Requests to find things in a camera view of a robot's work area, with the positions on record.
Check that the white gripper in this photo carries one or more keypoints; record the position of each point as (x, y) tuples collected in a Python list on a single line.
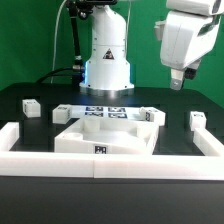
[(185, 39)]

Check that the white square tabletop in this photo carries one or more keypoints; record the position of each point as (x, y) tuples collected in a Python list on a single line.
[(99, 135)]

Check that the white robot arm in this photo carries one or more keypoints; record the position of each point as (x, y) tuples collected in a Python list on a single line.
[(107, 72)]

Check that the white U-shaped fence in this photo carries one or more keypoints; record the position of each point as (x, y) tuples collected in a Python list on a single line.
[(48, 164)]

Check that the AprilTag marker sheet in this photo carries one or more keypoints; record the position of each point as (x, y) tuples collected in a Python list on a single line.
[(132, 113)]

